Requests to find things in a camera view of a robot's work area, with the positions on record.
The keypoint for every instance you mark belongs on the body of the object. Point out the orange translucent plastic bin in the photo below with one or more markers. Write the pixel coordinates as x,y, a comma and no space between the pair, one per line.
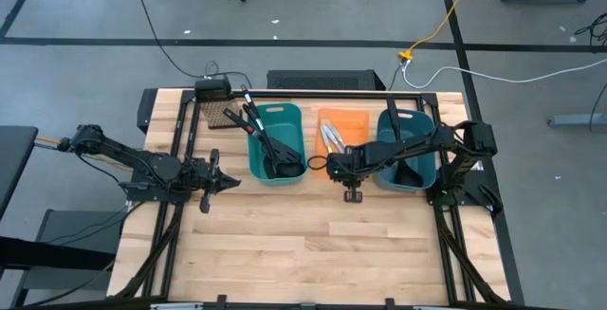
353,125

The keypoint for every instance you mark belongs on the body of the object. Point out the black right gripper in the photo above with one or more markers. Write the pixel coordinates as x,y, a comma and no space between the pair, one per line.
348,165

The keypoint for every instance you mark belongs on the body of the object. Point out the black aluminium table frame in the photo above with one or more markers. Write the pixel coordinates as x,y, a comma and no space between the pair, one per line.
332,95

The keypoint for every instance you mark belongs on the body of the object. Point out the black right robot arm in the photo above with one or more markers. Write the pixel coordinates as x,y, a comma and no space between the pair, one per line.
417,141

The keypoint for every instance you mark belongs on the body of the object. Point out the black side table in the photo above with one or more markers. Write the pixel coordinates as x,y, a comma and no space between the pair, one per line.
14,158

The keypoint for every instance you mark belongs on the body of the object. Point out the grey side table base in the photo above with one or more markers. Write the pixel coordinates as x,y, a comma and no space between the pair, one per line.
61,227

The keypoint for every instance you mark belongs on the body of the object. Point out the silver butter knife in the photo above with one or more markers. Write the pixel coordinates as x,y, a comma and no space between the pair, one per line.
326,134
337,134

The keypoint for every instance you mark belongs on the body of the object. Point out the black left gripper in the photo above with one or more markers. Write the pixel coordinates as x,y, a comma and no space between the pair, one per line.
204,177

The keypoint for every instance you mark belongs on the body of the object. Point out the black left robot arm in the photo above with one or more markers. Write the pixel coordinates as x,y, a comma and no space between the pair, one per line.
156,165

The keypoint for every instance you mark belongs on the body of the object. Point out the dark blue-green plastic bin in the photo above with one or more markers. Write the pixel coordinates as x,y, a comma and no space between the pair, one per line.
422,122

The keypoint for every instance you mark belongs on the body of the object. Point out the light teal plastic bin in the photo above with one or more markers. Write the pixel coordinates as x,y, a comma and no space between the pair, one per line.
284,120

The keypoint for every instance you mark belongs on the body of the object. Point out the black computer case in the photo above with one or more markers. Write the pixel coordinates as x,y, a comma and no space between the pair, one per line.
322,81

